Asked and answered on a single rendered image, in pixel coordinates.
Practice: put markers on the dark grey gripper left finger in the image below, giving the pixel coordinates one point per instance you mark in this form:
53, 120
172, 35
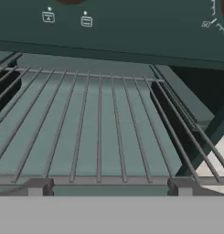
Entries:
40, 186

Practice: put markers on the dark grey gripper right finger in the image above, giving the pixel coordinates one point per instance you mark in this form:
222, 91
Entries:
181, 186

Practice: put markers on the dark green toaster oven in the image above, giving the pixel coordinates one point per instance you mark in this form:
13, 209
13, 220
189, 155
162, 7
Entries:
128, 36

